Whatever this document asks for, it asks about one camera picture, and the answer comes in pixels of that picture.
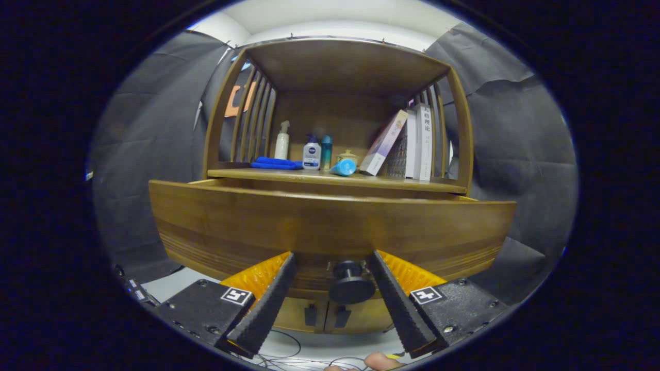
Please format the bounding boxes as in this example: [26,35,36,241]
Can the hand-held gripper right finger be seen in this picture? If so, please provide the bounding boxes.
[369,249,511,359]

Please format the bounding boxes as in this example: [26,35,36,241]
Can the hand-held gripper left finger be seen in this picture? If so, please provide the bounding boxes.
[153,251,298,360]

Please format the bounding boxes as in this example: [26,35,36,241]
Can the wooden drawer with black knob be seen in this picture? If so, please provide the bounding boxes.
[148,178,517,305]

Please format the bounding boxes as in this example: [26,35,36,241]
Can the blue and white cosmetic tube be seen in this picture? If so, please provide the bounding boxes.
[329,158,357,177]

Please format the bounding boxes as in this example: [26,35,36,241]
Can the wooden cabinet door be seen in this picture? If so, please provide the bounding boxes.
[272,296,328,333]
[325,299,395,334]

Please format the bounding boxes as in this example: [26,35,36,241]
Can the wooden countertop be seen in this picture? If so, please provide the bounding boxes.
[208,166,467,194]

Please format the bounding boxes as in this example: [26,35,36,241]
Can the wooden cabinet with hutch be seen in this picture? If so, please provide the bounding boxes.
[203,39,474,334]

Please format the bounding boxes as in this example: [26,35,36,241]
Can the blue folded cloth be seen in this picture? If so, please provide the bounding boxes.
[251,156,304,171]

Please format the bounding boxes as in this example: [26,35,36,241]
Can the dark patterned book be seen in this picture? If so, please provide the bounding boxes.
[387,124,409,179]

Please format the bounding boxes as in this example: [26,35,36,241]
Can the white bottle with blue cap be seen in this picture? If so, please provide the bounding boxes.
[302,134,322,171]

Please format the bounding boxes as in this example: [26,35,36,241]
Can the plain white book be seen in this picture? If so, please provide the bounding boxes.
[405,108,418,179]

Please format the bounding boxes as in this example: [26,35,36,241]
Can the white pump bottle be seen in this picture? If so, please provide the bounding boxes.
[274,121,290,160]

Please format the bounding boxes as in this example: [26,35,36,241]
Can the purple and white book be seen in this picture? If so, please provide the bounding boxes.
[359,109,409,176]

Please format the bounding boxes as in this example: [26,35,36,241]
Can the white book with black print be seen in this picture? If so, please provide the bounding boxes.
[414,103,433,181]

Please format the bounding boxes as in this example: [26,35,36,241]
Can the black backdrop cloth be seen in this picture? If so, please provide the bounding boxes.
[88,23,578,305]

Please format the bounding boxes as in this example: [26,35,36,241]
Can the black floor cables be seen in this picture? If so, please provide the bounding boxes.
[242,330,372,370]

